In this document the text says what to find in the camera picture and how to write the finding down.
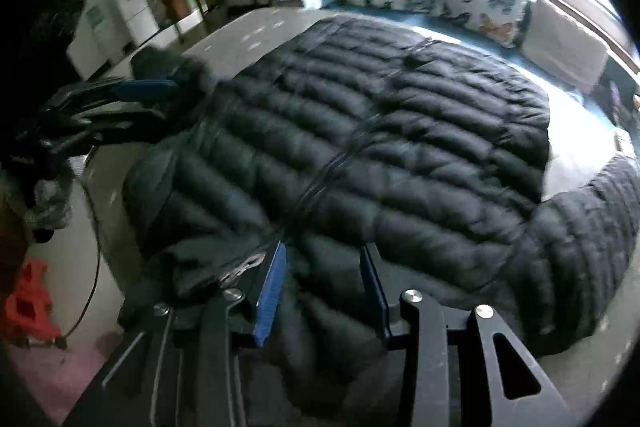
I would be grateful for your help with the white cabinet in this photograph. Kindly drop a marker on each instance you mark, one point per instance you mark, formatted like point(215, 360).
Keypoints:
point(132, 9)

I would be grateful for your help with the pink floor mat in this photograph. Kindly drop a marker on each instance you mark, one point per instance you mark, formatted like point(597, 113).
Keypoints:
point(55, 382)

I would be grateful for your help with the white water dispenser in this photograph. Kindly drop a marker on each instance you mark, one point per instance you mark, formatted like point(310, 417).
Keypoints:
point(105, 32)

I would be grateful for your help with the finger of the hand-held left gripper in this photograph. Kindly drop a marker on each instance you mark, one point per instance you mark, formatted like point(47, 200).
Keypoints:
point(145, 89)
point(125, 122)

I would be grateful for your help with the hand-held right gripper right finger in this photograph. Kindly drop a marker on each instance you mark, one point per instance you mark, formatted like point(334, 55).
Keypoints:
point(374, 297)

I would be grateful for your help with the plain grey cushion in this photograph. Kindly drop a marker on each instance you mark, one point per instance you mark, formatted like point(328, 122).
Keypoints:
point(565, 44)

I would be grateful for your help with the black screen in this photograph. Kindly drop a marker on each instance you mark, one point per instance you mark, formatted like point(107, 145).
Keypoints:
point(57, 24)

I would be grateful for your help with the black puffer jacket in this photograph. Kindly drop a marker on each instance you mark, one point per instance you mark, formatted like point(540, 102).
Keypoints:
point(380, 132)

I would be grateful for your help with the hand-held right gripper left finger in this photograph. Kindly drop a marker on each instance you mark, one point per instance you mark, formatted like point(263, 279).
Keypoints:
point(270, 294)

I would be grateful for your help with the red plastic stool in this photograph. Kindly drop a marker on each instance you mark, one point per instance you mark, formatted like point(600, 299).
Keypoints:
point(30, 307)

